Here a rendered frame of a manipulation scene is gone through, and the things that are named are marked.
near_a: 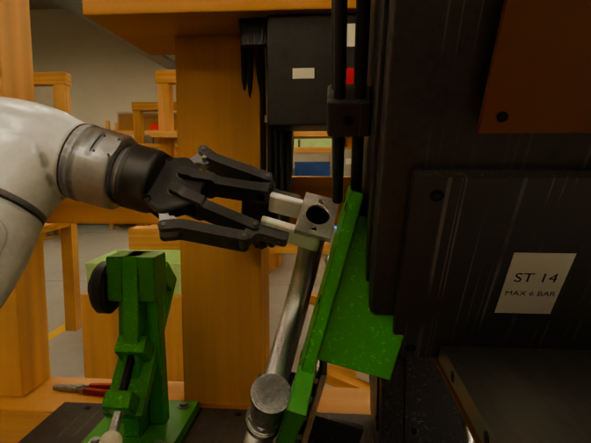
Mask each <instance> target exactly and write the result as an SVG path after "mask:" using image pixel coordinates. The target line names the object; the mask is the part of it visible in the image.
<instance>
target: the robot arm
mask: <svg viewBox="0 0 591 443"><path fill-rule="evenodd" d="M199 168H201V169H202V171H201V170H200V169H199ZM217 175H218V176H217ZM214 197H219V198H225V199H231V200H241V201H247V202H252V203H258V204H264V205H269V207H268V210H269V212H273V213H276V214H282V215H286V216H289V217H292V218H296V219H297V218H298V215H299V213H300V210H301V207H302V203H303V200H301V196H299V195H298V194H295V193H291V192H285V191H282V190H279V189H276V188H275V187H274V181H273V174H272V173H271V172H268V171H264V170H261V169H259V168H256V167H253V166H251V165H249V164H246V163H241V162H239V161H237V160H234V159H231V158H228V157H226V156H222V155H219V154H216V153H215V152H214V151H213V150H212V149H210V148H209V147H208V146H206V145H200V147H199V148H198V153H197V154H196V155H194V156H192V157H191V158H186V157H181V158H174V157H171V156H169V155H168V154H166V153H165V152H164V151H162V150H159V149H153V148H150V147H147V146H143V145H141V144H137V142H136V140H135V139H134V138H133V137H132V136H130V135H128V134H122V133H119V132H115V131H112V130H109V129H105V128H102V127H99V126H96V125H92V124H87V123H84V122H82V121H81V120H78V119H76V118H75V117H73V116H72V115H70V114H68V113H66V112H63V111H61V110H58V109H56V108H53V107H50V106H47V105H42V104H39V103H35V102H31V101H26V100H22V99H17V98H6V97H0V309H1V308H2V306H3V305H4V304H5V302H6V301H7V299H8V298H9V296H10V294H11V292H12V291H13V289H14V287H15V286H16V285H17V283H18V281H19V279H20V277H21V275H22V274H23V272H24V270H25V268H26V266H27V264H28V262H29V260H30V258H31V256H32V254H33V251H34V248H35V244H36V242H37V239H38V236H39V234H40V232H41V230H42V228H43V226H44V224H45V222H46V221H47V218H48V217H49V216H50V215H51V214H52V213H53V212H54V211H55V209H56V208H57V207H58V206H59V205H60V204H61V203H62V202H63V201H64V200H65V199H66V198H70V199H71V200H75V201H82V202H85V203H88V204H92V205H94V206H98V207H103V208H106V209H115V208H117V207H119V206H121V207H125V208H129V209H132V210H135V211H138V212H142V213H145V214H148V213H152V214H153V215H155V216H156V218H158V219H159V222H158V223H157V227H158V232H159V236H160V239H161V240H162V241H164V242H167V241H176V240H184V241H188V242H193V243H201V244H206V245H211V246H215V247H220V248H224V249H229V250H234V251H242V252H245V251H248V250H249V246H250V245H251V244H257V243H258V242H259V240H260V241H263V242H267V243H272V244H276V245H278V246H286V245H287V243H290V244H293V245H296V246H299V247H303V248H305V249H309V250H312V251H319V247H320V244H321V241H322V240H318V239H315V238H311V237H307V236H302V235H298V234H295V233H294V230H295V224H292V223H288V222H285V221H280V220H276V219H274V218H271V217H267V216H264V215H263V216H262V218H261V222H259V221H258V220H255V219H253V218H251V217H249V216H247V215H244V214H240V213H239V212H237V211H234V210H232V209H229V208H227V207H224V206H222V205H219V204H217V203H214V202H213V201H211V200H208V199H207V198H209V199H213V198H214ZM182 215H187V216H189V217H192V218H194V219H195V220H198V221H192V220H187V219H178V218H176V217H178V216H182ZM202 220H203V221H206V222H210V223H212V224H209V223H205V222H200V221H202Z"/></svg>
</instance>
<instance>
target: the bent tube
mask: <svg viewBox="0 0 591 443"><path fill-rule="evenodd" d="M320 203H323V204H320ZM338 209H339V204H335V203H333V202H332V199H331V198H327V197H324V196H320V195H316V194H313V193H309V192H307V193H305V196H304V199H303V203H302V207H301V210H300V213H299V215H298V218H297V222H296V225H295V230H294V233H295V234H298V235H302V236H307V237H311V238H315V239H318V240H322V241H321V244H320V247H319V251H312V250H309V249H305V248H303V247H299V246H298V249H297V253H296V258H295V265H294V269H293V272H292V277H291V281H290V284H289V287H288V293H287V297H286V301H285V303H284V307H283V310H282V313H281V319H280V322H279V325H278V329H277V331H276V334H275V338H274V342H273V346H272V349H271V352H270V355H269V358H268V361H267V364H266V369H265V372H264V374H278V375H280V376H281V377H283V378H284V379H285V380H286V381H287V382H288V381H289V377H290V374H291V370H292V367H293V364H294V360H295V356H296V350H297V347H298V344H299V340H300V337H301V333H302V329H303V324H304V320H305V317H306V313H307V309H308V307H309V303H310V297H311V293H312V289H313V287H314V283H315V279H316V276H317V269H318V266H319V263H320V259H321V256H322V252H323V248H324V245H325V242H328V243H329V242H330V240H331V236H332V230H333V226H334V223H335V220H336V216H337V213H338ZM312 230H315V231H312ZM273 441H274V439H270V440H258V439H254V438H253V437H252V436H251V434H250V433H248V431H246V435H245V437H244V443H273Z"/></svg>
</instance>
